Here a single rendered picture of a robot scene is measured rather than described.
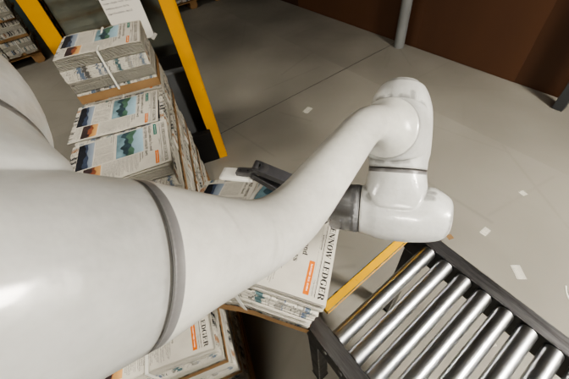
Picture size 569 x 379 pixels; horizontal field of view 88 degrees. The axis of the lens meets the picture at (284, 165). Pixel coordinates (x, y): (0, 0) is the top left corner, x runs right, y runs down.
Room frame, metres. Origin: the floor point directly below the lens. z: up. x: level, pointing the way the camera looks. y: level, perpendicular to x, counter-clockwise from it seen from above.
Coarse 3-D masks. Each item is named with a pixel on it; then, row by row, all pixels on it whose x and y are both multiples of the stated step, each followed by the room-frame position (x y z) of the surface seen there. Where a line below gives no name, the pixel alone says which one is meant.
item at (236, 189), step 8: (208, 184) 0.59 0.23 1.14; (216, 184) 0.57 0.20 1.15; (224, 184) 0.56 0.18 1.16; (232, 184) 0.55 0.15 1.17; (240, 184) 0.54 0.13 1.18; (208, 192) 0.55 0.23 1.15; (216, 192) 0.54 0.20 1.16; (224, 192) 0.53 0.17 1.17; (232, 192) 0.52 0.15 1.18; (240, 192) 0.51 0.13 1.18; (224, 304) 0.29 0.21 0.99; (232, 304) 0.28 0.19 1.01
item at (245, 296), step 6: (252, 180) 0.54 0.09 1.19; (252, 186) 0.52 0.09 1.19; (264, 186) 0.51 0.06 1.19; (246, 192) 0.50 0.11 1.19; (252, 192) 0.50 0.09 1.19; (258, 192) 0.49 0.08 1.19; (264, 192) 0.49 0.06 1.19; (270, 192) 0.49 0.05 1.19; (246, 198) 0.48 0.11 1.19; (240, 294) 0.27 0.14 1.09; (246, 294) 0.27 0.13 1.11; (234, 300) 0.28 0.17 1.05; (246, 300) 0.26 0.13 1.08; (240, 306) 0.28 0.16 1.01; (246, 306) 0.27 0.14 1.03
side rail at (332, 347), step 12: (312, 324) 0.27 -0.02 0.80; (324, 324) 0.26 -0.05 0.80; (312, 336) 0.24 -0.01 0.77; (324, 336) 0.23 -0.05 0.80; (324, 348) 0.20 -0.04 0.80; (336, 348) 0.19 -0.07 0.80; (336, 360) 0.16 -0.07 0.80; (348, 360) 0.16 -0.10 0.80; (336, 372) 0.15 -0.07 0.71; (348, 372) 0.13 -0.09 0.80; (360, 372) 0.13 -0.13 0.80
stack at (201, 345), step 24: (192, 168) 1.18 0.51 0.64; (216, 312) 0.38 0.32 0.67; (240, 312) 0.59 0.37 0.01; (192, 336) 0.27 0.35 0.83; (216, 336) 0.28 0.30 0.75; (240, 336) 0.43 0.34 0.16; (144, 360) 0.23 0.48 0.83; (168, 360) 0.22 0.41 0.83; (192, 360) 0.22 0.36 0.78; (216, 360) 0.23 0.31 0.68; (240, 360) 0.29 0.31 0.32
